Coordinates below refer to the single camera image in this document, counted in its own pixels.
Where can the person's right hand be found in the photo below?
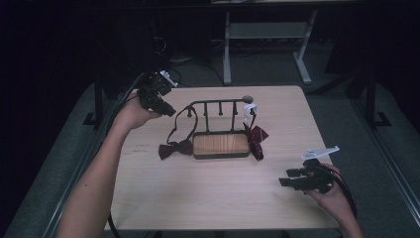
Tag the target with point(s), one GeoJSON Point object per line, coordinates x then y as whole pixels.
{"type": "Point", "coordinates": [333, 201]}

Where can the dark red striped bow tie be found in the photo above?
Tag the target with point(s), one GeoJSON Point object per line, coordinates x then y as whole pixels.
{"type": "Point", "coordinates": [257, 137]}

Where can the black metal stand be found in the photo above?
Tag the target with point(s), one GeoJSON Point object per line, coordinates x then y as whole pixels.
{"type": "Point", "coordinates": [98, 99]}
{"type": "Point", "coordinates": [371, 99]}

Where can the white power strip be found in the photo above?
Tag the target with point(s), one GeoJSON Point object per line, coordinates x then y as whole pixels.
{"type": "Point", "coordinates": [181, 60]}

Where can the black bow tie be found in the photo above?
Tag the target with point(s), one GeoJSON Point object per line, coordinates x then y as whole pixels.
{"type": "Point", "coordinates": [175, 148]}

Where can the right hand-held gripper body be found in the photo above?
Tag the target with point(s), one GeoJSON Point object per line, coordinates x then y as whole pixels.
{"type": "Point", "coordinates": [315, 178]}

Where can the person's left hand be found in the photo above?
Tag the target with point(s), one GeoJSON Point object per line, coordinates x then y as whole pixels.
{"type": "Point", "coordinates": [132, 115]}

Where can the black hook rack wooden tray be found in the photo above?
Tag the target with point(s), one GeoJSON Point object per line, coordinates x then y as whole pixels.
{"type": "Point", "coordinates": [220, 144]}

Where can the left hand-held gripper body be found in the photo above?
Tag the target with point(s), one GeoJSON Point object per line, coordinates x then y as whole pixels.
{"type": "Point", "coordinates": [152, 89]}

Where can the grey metal table frame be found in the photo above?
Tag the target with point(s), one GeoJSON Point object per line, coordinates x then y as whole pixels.
{"type": "Point", "coordinates": [264, 30]}

